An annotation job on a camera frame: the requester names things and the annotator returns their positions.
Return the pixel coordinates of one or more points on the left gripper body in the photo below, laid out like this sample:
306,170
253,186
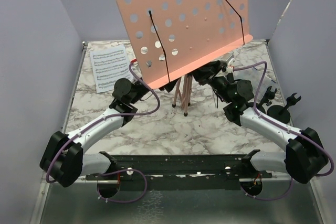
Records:
142,91

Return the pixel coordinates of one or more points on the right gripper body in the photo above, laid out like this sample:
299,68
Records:
208,76

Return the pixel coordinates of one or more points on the sheet music page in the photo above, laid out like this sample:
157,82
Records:
110,65

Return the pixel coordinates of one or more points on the pink music stand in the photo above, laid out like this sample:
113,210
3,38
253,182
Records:
171,38

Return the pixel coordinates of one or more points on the black stand of white microphone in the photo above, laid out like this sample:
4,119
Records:
266,99

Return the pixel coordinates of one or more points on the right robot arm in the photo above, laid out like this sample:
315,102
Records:
303,155

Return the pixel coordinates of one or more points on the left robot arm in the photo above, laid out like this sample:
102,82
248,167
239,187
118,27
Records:
92,132

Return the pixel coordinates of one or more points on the clear plastic parts box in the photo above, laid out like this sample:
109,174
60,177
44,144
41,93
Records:
258,71

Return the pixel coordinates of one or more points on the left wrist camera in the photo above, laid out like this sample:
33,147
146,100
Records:
135,67

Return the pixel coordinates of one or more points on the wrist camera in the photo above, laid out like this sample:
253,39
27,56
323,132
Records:
227,63
135,67

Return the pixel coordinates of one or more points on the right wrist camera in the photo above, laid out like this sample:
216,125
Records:
227,63

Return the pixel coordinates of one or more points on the black mounting rail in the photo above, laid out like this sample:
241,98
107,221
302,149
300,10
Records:
160,172

